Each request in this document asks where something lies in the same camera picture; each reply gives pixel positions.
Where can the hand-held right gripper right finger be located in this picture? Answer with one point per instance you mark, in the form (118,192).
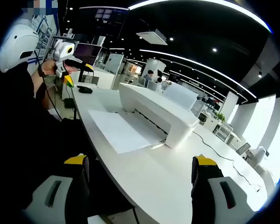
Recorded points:
(214,207)

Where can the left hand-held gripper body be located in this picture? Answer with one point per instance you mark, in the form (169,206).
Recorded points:
(64,50)

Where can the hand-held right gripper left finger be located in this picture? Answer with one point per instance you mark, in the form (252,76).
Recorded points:
(58,205)

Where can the white paper sheet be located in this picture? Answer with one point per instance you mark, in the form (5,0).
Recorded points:
(121,131)

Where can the white printer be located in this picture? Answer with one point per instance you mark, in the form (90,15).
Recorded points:
(158,106)

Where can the person's left hand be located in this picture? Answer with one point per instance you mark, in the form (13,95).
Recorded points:
(49,67)

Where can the open laptop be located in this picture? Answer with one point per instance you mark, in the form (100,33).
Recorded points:
(87,53)

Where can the small black object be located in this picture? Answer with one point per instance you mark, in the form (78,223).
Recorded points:
(85,89)

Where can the black box on floor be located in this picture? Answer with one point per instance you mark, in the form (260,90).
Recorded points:
(69,103)

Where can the black wristband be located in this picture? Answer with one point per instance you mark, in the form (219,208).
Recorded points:
(40,71)

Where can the white display panel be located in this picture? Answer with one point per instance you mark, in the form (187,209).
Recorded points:
(114,63)

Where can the white chest-worn device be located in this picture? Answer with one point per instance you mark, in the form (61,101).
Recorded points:
(16,46)

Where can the person's dark clothing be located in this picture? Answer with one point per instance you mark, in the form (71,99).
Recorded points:
(25,140)

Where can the ceiling air conditioner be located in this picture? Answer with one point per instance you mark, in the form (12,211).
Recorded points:
(152,37)

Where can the green potted plant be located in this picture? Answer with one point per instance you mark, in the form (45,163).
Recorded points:
(220,117)

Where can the wall poster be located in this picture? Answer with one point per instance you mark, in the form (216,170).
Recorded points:
(43,30)

